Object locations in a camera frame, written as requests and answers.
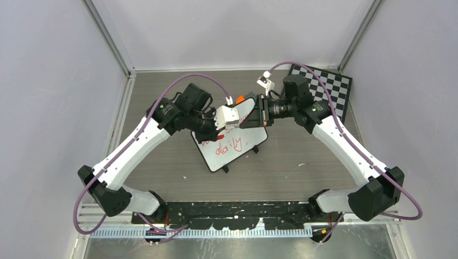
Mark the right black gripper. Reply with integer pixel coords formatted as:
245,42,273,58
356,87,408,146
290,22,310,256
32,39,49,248
241,93,297,128

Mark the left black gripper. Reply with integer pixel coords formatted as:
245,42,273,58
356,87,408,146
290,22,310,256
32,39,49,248
186,107,226,144

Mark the white whiteboard with black frame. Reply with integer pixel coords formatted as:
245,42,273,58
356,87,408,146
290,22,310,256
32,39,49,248
191,98,268,173

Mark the red whiteboard marker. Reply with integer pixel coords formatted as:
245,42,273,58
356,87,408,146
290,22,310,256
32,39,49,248
225,124,239,129

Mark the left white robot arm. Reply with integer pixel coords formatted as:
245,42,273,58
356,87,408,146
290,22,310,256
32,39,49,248
77,83,218,223

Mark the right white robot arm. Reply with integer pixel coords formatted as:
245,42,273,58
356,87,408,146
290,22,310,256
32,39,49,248
239,71,405,222

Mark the orange curved lego piece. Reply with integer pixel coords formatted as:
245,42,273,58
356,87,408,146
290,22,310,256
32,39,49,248
235,96,246,104

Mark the grey lego baseplate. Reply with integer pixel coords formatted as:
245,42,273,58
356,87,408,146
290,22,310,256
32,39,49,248
244,92,257,99

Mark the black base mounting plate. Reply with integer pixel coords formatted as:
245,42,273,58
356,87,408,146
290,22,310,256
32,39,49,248
147,201,340,230

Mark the black white checkerboard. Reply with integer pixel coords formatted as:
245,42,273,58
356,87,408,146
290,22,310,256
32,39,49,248
289,65,353,122

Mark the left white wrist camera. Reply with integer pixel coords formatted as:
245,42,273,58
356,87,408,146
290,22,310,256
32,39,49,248
214,97,240,130

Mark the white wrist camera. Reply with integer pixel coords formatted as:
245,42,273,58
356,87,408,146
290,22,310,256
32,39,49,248
214,97,240,130
257,70,275,96

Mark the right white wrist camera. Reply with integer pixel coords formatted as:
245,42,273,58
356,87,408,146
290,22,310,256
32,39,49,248
257,70,275,96

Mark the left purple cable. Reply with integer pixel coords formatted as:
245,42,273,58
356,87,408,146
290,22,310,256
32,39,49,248
73,73,234,245

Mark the purple cable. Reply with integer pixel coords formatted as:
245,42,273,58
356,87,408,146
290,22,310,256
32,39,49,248
73,73,234,245
267,61,423,246

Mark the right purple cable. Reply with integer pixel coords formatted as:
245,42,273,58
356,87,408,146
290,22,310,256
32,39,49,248
267,61,423,246

